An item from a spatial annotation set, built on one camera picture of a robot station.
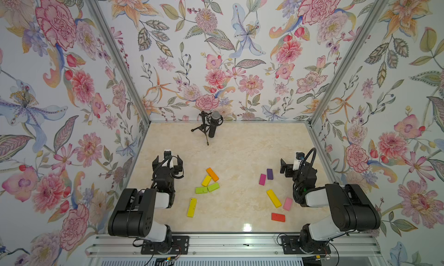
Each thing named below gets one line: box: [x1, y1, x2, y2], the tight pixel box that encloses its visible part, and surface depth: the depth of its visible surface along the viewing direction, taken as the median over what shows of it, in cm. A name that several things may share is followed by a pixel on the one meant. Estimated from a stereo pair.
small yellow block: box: [201, 175, 212, 187], surface depth 95 cm
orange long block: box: [205, 167, 220, 182], surface depth 97 cm
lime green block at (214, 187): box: [206, 182, 220, 192], surface depth 92 cm
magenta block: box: [259, 173, 267, 186], surface depth 96 cm
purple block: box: [266, 168, 274, 180], surface depth 97 cm
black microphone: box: [205, 110, 224, 138], surface depth 100 cm
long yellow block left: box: [186, 197, 198, 219], surface depth 86 cm
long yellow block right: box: [266, 189, 283, 209], surface depth 89 cm
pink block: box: [282, 197, 294, 212], surface depth 87 cm
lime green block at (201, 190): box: [195, 186, 208, 194], surface depth 90 cm
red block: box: [271, 212, 286, 223], surface depth 84 cm
